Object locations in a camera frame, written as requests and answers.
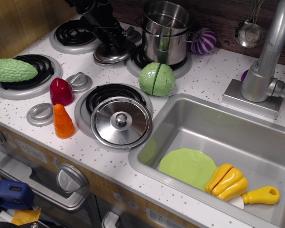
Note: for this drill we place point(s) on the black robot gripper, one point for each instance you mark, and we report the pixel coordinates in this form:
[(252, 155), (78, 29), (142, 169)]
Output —
[(99, 13)]

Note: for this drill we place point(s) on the small steel pot lid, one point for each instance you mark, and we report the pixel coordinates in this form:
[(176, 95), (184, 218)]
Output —
[(110, 54)]

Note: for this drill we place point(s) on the silver knob under small lid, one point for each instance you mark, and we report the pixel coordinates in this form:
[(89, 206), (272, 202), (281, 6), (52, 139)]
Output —
[(103, 64)]

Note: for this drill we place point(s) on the back left stove burner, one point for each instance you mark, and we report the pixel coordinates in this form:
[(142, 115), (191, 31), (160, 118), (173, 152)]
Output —
[(74, 37)]

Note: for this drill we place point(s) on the front right stove burner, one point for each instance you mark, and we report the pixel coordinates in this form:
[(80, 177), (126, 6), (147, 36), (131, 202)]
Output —
[(92, 98)]

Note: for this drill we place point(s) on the front left stove burner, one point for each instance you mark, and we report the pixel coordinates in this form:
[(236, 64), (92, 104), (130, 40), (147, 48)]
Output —
[(48, 69)]

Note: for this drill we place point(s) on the large steel pot lid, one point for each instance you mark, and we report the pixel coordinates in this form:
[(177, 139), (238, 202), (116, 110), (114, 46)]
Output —
[(121, 122)]

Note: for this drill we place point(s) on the silver knob back centre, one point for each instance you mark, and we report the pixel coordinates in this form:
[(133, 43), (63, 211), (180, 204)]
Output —
[(132, 35)]

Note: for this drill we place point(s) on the upper steel pot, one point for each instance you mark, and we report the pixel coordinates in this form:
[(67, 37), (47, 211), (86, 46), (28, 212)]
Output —
[(162, 17)]

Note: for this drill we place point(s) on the steel pot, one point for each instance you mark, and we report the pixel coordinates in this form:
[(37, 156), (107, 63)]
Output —
[(162, 17), (167, 48)]

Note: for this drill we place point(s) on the silver knob middle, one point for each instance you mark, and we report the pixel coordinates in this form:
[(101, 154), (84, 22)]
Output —
[(79, 82)]

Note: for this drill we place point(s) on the lower steel pot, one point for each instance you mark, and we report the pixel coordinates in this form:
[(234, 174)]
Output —
[(167, 48)]

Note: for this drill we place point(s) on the green toy cabbage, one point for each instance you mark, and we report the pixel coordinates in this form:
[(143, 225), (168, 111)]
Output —
[(157, 79)]

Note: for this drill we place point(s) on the red toy pepper piece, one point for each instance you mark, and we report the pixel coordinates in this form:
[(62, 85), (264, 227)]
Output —
[(61, 92)]

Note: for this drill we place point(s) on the purple striped toy onion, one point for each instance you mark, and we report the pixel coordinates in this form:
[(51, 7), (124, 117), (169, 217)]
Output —
[(204, 42)]

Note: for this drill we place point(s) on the orange toy carrot piece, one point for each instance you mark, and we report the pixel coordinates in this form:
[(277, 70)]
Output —
[(64, 127)]

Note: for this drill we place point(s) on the silver knob front left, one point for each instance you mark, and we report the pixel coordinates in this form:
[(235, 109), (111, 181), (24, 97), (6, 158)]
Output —
[(41, 115)]

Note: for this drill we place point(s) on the green toy bitter gourd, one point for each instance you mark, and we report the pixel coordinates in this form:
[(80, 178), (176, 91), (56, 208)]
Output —
[(12, 70)]

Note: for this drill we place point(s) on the hanging steel ladle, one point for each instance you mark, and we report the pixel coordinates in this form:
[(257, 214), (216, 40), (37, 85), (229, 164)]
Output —
[(249, 33)]

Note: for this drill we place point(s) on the purple toy behind faucet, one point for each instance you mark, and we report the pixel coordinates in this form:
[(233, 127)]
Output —
[(244, 75)]

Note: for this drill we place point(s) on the silver oven dial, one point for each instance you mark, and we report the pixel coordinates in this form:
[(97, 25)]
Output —
[(70, 179)]

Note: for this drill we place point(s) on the green plastic plate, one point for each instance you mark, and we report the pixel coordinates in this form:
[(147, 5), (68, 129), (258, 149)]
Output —
[(190, 166)]

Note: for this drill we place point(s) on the silver toy faucet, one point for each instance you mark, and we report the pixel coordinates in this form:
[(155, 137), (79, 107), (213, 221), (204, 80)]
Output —
[(260, 92)]

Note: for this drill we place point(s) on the yellow toy squash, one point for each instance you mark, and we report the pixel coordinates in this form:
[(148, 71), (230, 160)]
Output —
[(227, 182)]

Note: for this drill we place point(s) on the blue clamp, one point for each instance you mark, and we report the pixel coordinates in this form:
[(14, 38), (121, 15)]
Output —
[(15, 195)]

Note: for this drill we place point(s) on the silver sink basin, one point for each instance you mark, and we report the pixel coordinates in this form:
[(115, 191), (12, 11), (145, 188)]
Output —
[(255, 146)]

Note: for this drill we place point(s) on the yellow tape piece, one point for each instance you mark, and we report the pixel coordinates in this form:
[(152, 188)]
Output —
[(21, 216)]

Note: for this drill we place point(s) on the silver oven door handle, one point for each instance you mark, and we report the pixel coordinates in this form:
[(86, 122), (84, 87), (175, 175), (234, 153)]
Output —
[(12, 169)]

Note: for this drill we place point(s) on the yellow handled toy knife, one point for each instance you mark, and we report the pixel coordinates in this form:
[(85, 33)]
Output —
[(265, 195)]

